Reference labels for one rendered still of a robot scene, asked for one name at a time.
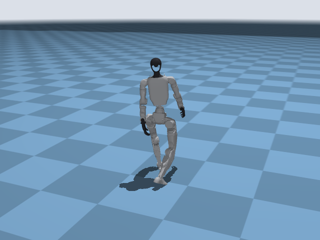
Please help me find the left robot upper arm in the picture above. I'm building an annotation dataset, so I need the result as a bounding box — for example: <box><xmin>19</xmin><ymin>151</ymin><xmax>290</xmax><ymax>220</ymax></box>
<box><xmin>140</xmin><ymin>78</ymin><xmax>148</xmax><ymax>105</ymax></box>

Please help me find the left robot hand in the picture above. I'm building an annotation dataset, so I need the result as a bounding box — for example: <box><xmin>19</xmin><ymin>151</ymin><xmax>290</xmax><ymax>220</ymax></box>
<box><xmin>141</xmin><ymin>118</ymin><xmax>150</xmax><ymax>136</ymax></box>

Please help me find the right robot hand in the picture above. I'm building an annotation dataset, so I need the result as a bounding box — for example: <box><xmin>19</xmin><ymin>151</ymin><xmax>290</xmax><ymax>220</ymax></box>
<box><xmin>180</xmin><ymin>107</ymin><xmax>185</xmax><ymax>118</ymax></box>

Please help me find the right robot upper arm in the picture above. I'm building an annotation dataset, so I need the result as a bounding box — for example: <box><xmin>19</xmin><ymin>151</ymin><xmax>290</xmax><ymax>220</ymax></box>
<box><xmin>167</xmin><ymin>76</ymin><xmax>181</xmax><ymax>99</ymax></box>

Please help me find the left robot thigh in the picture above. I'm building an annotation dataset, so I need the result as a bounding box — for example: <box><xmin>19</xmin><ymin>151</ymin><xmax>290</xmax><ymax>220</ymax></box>
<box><xmin>145</xmin><ymin>113</ymin><xmax>160</xmax><ymax>145</ymax></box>

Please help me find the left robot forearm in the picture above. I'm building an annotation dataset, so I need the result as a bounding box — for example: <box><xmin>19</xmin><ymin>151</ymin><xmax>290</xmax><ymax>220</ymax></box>
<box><xmin>139</xmin><ymin>99</ymin><xmax>146</xmax><ymax>122</ymax></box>

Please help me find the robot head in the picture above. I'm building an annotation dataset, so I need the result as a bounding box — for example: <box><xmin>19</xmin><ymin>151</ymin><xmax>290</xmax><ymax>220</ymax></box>
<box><xmin>150</xmin><ymin>58</ymin><xmax>163</xmax><ymax>78</ymax></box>

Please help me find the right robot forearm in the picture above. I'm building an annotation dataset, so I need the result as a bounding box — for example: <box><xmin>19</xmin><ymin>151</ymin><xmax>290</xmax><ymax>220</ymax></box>
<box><xmin>176</xmin><ymin>92</ymin><xmax>184</xmax><ymax>110</ymax></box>

